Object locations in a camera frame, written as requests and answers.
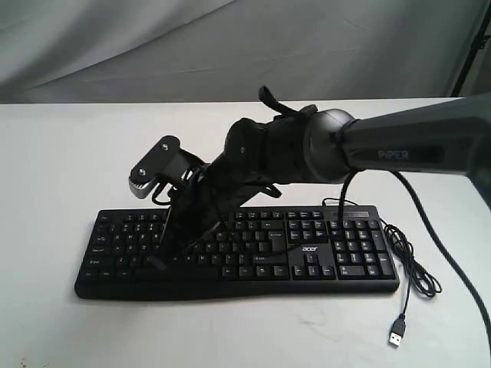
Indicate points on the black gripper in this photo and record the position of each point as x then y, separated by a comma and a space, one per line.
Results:
197, 212

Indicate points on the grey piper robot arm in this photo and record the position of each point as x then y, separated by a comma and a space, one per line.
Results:
326, 147

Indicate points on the black acer keyboard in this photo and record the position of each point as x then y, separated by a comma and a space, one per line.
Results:
262, 251

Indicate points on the grey backdrop cloth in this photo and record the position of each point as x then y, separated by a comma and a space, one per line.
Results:
217, 51

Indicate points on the black tripod stand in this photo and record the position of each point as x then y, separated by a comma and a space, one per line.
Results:
478, 43

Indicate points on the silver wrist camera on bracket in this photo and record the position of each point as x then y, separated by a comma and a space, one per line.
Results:
165, 163

